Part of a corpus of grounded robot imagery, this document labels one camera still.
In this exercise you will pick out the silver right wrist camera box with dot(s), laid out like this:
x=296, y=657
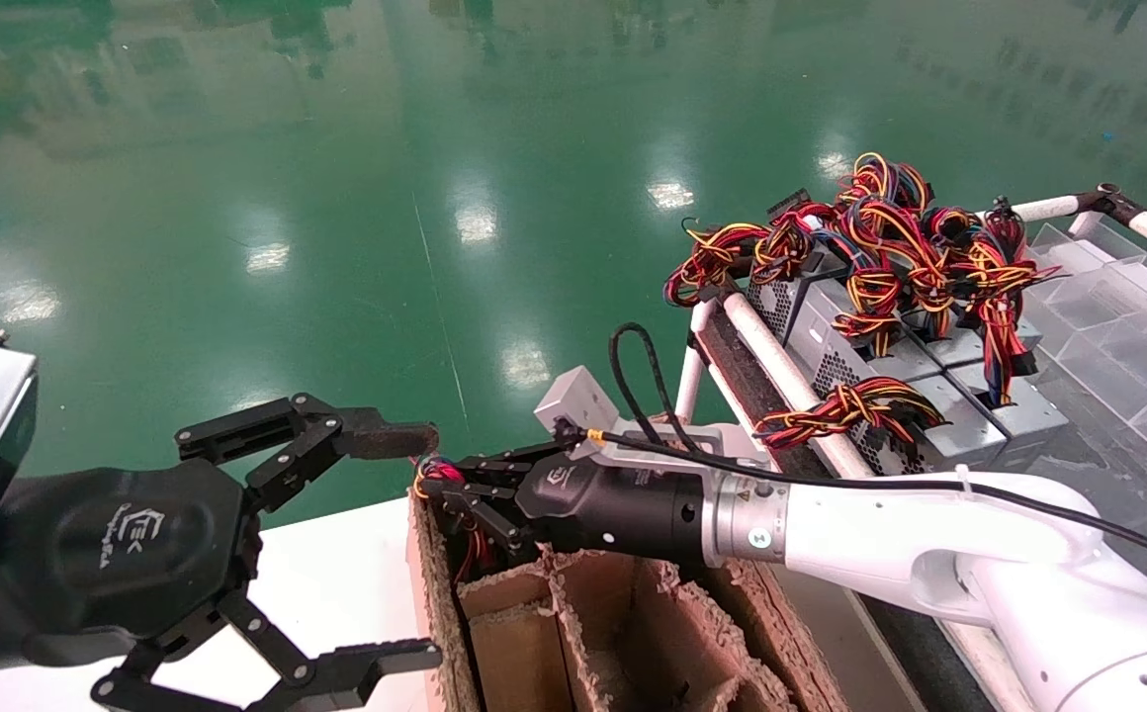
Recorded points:
x=578, y=396

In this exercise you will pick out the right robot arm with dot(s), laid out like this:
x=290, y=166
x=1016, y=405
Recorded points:
x=880, y=544

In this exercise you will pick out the clear acrylic divider tray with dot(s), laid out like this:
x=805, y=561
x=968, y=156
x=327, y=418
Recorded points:
x=1127, y=336

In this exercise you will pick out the cart with white pipe rails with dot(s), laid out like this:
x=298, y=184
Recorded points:
x=769, y=341

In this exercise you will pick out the worn cardboard box with dividers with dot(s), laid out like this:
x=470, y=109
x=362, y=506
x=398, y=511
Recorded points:
x=613, y=633

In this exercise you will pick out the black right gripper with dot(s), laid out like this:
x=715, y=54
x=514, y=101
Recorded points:
x=613, y=509

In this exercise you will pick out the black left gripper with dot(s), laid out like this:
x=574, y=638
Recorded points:
x=119, y=554

